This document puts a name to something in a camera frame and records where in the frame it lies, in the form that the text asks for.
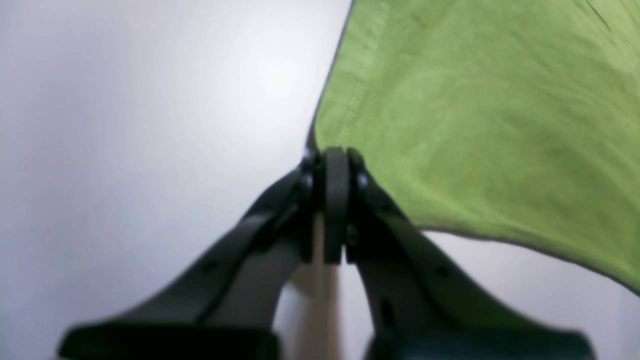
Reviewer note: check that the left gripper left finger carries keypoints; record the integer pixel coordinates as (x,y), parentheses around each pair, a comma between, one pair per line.
(223,306)

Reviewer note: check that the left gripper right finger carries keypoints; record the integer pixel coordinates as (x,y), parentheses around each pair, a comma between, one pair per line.
(423,305)

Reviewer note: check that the green T-shirt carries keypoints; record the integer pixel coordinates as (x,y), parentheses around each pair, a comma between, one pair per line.
(509,120)

